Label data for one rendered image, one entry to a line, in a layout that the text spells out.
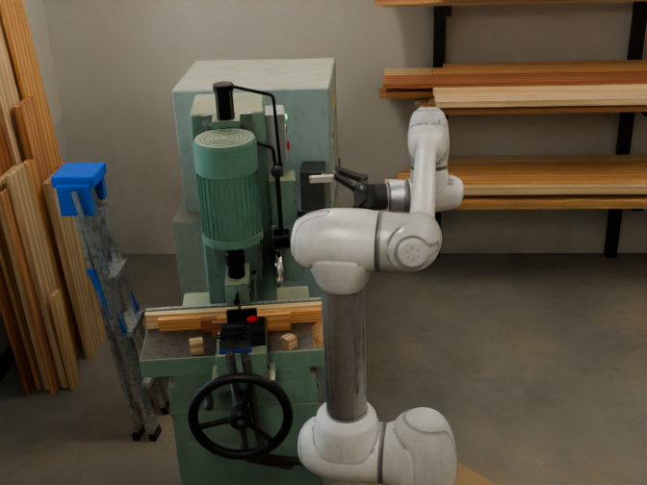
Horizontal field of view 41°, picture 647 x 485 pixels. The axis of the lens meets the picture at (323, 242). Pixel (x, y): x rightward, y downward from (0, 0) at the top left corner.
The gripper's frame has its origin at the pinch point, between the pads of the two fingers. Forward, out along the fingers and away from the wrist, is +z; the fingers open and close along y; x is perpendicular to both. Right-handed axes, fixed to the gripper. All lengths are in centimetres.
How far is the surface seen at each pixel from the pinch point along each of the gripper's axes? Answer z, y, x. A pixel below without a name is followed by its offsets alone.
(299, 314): 5.5, -18.5, -36.6
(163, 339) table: 47, -24, -37
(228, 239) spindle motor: 24.6, -6.8, -7.6
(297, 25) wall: -3, 189, -138
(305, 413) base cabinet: 5, -46, -48
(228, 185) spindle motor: 23.3, 3.0, 5.1
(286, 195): 7.7, 14.8, -21.5
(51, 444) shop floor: 110, -22, -150
